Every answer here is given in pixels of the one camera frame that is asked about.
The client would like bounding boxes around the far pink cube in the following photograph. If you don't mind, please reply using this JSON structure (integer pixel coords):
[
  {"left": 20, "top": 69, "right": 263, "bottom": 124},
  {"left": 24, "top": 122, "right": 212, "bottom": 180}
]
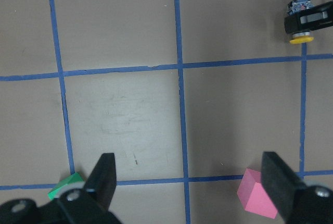
[{"left": 237, "top": 168, "right": 278, "bottom": 219}]

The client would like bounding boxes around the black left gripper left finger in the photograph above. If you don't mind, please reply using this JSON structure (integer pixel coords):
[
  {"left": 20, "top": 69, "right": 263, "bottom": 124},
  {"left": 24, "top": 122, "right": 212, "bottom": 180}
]
[{"left": 1, "top": 153, "right": 121, "bottom": 223}]

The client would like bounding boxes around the far green cube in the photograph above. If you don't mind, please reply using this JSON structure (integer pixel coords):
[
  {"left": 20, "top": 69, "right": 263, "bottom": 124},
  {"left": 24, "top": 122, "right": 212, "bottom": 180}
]
[{"left": 48, "top": 172, "right": 84, "bottom": 200}]

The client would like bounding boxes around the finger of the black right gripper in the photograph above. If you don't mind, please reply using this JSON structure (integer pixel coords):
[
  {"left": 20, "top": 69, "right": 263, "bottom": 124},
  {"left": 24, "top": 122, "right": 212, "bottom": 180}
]
[{"left": 261, "top": 152, "right": 332, "bottom": 224}]

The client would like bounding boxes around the yellow push button module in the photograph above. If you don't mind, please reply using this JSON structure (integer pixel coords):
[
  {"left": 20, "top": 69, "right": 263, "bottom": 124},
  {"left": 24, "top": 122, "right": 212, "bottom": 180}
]
[{"left": 284, "top": 0, "right": 314, "bottom": 45}]

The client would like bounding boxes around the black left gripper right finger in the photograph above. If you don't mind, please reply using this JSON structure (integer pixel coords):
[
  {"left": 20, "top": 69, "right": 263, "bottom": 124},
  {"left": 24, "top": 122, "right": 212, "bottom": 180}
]
[{"left": 299, "top": 1, "right": 332, "bottom": 30}]

